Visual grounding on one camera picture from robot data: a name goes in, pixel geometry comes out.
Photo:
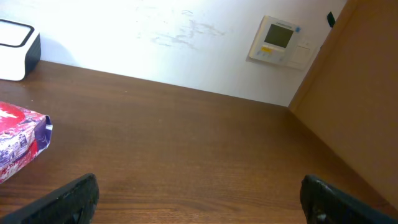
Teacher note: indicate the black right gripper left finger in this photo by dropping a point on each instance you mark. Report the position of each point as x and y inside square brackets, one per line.
[74, 202]

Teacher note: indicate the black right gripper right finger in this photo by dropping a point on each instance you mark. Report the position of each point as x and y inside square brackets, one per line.
[324, 203]

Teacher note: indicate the red purple package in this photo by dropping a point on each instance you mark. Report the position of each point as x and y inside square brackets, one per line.
[24, 135]

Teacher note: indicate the white barcode scanner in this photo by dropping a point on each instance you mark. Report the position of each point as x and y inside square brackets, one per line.
[20, 50]

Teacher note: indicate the brown wooden side panel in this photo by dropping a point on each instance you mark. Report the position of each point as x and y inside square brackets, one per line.
[348, 98]

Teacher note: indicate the white wall light switch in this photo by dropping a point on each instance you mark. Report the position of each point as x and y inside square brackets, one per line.
[301, 54]

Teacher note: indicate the white wall thermostat panel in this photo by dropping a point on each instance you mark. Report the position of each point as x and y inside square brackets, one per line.
[275, 41]

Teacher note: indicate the black wall clip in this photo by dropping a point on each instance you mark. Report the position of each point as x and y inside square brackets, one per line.
[330, 19]

